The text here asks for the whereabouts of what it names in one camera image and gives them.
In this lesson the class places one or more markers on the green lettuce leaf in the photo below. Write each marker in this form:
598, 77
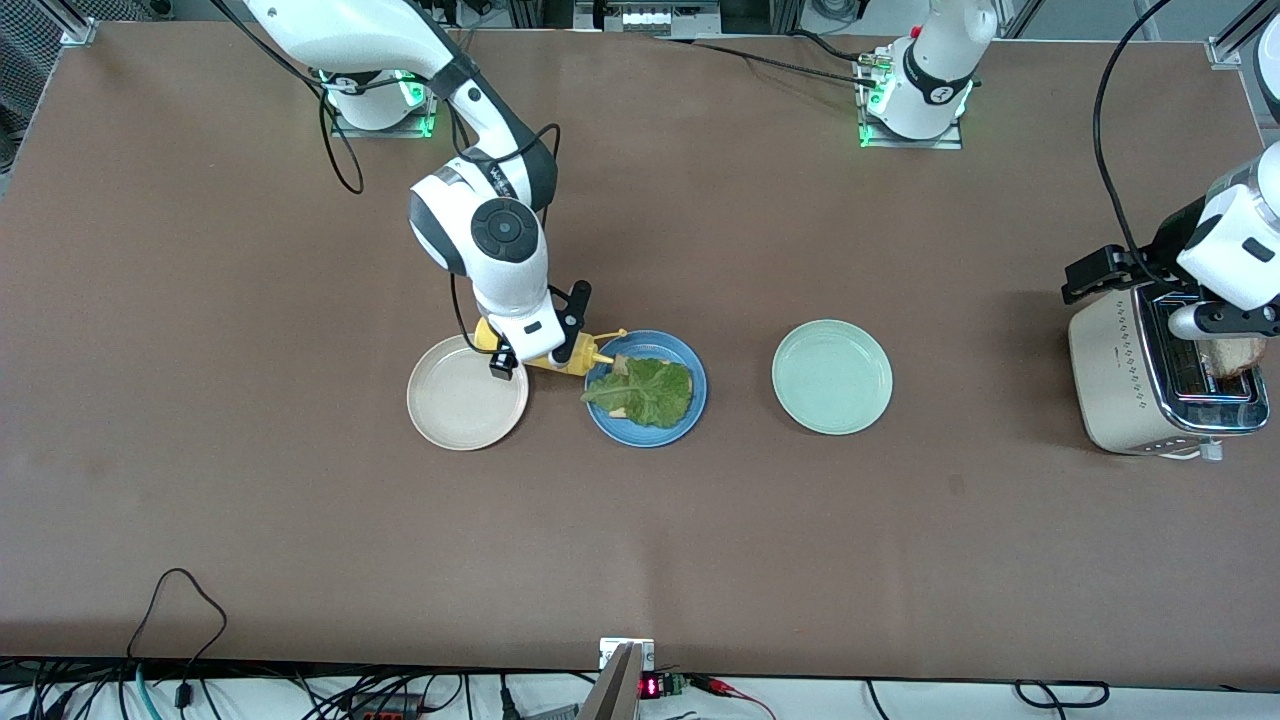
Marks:
650, 392

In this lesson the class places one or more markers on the aluminium corner bracket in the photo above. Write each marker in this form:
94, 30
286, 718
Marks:
1235, 40
80, 25

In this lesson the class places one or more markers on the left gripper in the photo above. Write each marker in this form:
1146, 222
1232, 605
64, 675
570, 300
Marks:
1160, 247

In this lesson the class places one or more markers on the toasted bread slice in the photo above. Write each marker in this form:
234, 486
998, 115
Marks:
622, 368
1238, 356

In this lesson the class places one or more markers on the blue plate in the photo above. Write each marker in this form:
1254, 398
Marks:
646, 438

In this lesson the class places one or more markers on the grey mesh fabric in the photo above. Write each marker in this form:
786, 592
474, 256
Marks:
15, 80

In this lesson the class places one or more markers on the red LED display module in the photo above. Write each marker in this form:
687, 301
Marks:
650, 687

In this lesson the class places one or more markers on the cream and chrome toaster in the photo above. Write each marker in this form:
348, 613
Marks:
1110, 380

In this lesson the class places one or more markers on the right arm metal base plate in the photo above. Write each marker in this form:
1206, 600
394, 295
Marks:
425, 125

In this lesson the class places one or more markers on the white mount bracket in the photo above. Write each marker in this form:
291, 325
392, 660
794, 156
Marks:
610, 650

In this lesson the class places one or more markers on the green plate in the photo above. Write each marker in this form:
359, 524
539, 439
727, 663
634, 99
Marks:
832, 377

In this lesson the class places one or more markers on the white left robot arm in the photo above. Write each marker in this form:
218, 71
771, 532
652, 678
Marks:
940, 60

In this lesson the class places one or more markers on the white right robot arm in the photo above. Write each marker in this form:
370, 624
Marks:
500, 230

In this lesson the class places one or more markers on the beige plate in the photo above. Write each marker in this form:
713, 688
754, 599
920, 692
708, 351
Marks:
462, 405

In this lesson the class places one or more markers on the yellow squeeze bottle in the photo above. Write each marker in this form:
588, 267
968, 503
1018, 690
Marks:
575, 355

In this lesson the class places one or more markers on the grey device with white lights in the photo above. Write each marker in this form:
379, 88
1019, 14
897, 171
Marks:
645, 18

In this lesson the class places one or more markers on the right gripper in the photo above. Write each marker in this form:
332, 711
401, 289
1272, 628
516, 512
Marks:
501, 369

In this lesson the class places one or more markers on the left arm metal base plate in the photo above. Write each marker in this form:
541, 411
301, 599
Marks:
950, 140

